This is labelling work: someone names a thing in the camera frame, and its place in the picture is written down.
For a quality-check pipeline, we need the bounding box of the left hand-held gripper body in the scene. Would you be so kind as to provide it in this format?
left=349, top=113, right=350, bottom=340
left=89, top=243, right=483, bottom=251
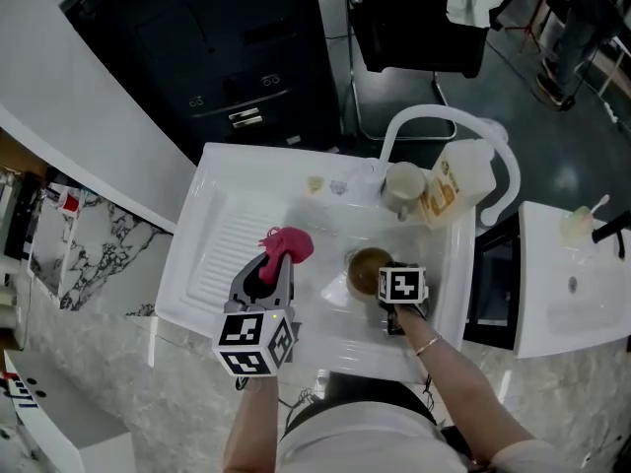
left=211, top=282, right=302, bottom=378

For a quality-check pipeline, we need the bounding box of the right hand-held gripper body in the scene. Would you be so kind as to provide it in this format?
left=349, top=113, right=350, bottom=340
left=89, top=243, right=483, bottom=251
left=376, top=260, right=430, bottom=336

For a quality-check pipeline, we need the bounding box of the red cloth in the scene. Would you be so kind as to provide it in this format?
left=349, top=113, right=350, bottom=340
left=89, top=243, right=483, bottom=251
left=256, top=226, right=316, bottom=285

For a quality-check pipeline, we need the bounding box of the brown bowl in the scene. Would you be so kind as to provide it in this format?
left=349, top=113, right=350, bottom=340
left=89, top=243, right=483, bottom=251
left=344, top=246, right=395, bottom=298

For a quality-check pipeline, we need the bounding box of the person's right forearm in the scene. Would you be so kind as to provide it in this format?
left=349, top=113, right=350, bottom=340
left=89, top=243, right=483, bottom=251
left=393, top=307, right=538, bottom=467

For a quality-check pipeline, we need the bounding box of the person's left forearm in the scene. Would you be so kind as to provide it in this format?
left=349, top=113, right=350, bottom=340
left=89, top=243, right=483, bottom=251
left=221, top=376, right=280, bottom=473

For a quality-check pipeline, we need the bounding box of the white sink with drainboard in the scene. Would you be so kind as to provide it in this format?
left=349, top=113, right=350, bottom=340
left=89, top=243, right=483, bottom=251
left=155, top=141, right=477, bottom=383

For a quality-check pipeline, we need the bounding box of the black washbasin stand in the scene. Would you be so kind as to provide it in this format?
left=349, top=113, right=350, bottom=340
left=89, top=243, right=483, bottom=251
left=462, top=212, right=522, bottom=350

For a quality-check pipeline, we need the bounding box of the white mug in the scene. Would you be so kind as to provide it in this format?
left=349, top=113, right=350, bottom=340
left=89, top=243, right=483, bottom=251
left=380, top=161, right=428, bottom=222

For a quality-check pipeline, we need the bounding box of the detergent bottle with orange label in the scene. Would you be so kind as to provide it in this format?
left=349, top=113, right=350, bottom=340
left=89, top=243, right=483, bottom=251
left=418, top=138, right=497, bottom=231

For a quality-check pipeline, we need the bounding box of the marble slab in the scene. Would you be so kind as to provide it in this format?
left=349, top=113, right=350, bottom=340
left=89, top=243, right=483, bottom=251
left=27, top=189, right=174, bottom=314

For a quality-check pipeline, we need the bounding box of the person's white shirt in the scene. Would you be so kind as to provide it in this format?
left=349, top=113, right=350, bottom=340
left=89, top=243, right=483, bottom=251
left=275, top=404, right=568, bottom=473

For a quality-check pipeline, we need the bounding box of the white washbasin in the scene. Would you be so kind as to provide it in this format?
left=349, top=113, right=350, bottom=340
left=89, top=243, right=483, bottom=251
left=515, top=200, right=631, bottom=360

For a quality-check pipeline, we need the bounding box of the white curved faucet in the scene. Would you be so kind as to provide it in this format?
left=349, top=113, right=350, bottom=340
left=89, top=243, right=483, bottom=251
left=362, top=104, right=523, bottom=227

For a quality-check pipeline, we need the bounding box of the translucent cup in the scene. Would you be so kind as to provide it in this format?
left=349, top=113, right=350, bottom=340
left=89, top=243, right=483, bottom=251
left=560, top=205, right=595, bottom=240

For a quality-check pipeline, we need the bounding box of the red cup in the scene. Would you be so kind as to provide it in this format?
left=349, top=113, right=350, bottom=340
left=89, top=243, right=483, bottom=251
left=56, top=188, right=83, bottom=215

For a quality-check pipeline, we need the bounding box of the white box cabinet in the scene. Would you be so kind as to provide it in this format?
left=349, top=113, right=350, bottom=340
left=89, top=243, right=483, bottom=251
left=4, top=350, right=134, bottom=473

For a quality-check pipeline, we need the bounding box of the black faucet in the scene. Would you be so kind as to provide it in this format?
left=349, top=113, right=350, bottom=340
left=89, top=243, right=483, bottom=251
left=591, top=217, right=631, bottom=260

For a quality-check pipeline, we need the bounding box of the black cabinet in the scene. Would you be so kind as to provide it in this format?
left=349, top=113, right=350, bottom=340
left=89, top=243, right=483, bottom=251
left=58, top=0, right=344, bottom=165

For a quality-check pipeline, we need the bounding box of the black chair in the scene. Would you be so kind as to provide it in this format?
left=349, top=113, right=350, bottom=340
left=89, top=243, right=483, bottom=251
left=339, top=0, right=494, bottom=142

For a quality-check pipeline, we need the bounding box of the red tripod stand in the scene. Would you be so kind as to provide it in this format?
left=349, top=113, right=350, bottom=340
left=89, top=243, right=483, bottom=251
left=505, top=0, right=556, bottom=53

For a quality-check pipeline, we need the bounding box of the thin metal bracelet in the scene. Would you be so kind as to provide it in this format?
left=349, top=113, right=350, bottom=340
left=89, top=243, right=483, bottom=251
left=413, top=334, right=444, bottom=358

